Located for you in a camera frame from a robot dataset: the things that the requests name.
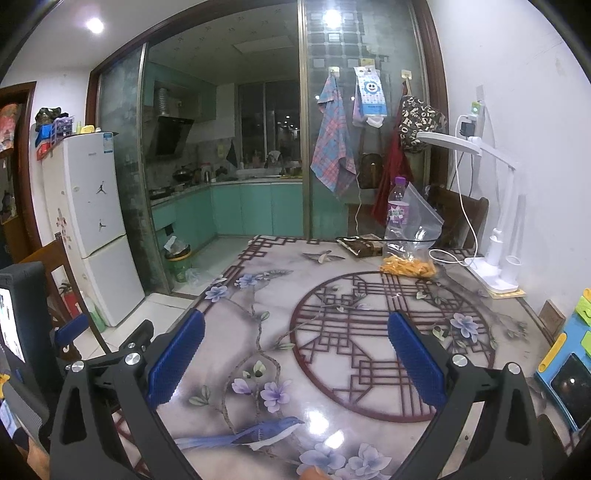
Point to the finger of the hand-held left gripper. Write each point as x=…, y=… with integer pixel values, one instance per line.
x=71, y=328
x=138, y=334

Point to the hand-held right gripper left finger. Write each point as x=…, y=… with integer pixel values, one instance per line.
x=178, y=355

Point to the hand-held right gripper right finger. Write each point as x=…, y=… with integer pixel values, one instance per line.
x=415, y=360

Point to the green trash bin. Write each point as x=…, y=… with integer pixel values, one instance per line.
x=178, y=263

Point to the person's right hand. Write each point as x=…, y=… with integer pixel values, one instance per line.
x=314, y=474

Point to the green detergent bottle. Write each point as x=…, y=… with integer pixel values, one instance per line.
x=96, y=316

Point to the red fire extinguisher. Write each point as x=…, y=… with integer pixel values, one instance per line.
x=71, y=300

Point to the carved wooden chair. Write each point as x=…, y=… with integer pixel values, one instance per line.
x=60, y=258

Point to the clear plastic bag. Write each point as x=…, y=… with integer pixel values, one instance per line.
x=194, y=276

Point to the zip bag of orange snacks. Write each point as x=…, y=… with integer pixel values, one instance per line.
x=408, y=265

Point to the white refrigerator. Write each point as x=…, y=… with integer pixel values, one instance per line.
x=92, y=207

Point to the brown pouch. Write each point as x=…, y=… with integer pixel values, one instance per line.
x=360, y=245

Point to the white desk lamp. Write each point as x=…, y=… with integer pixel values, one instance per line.
x=501, y=258

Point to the small wooden block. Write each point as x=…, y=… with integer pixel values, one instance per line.
x=551, y=314

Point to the purple label water bottle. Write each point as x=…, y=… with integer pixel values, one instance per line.
x=398, y=212

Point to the blue toy board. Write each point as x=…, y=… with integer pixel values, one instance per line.
x=568, y=332

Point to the blue box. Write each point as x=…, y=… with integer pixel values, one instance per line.
x=44, y=133

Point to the teal kitchen cabinets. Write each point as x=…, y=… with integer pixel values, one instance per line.
x=249, y=207

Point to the black wok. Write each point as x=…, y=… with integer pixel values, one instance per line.
x=182, y=174

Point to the glass sliding door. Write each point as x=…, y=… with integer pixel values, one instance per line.
x=323, y=217

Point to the blue plastic basket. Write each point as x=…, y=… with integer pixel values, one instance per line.
x=63, y=127

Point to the red apron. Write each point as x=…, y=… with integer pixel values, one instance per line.
x=392, y=184

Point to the dark cloth bundle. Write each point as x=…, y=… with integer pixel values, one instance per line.
x=48, y=115

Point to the small brown bag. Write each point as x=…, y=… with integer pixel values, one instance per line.
x=370, y=170

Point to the black range hood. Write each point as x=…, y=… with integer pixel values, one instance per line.
x=171, y=136

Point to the plaid towel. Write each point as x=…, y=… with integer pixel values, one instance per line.
x=332, y=147

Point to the smiley face hanging organizer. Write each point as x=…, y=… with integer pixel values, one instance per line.
x=369, y=97

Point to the red wall hanging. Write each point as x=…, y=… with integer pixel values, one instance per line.
x=9, y=127

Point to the white wall charger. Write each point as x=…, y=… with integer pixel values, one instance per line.
x=468, y=124

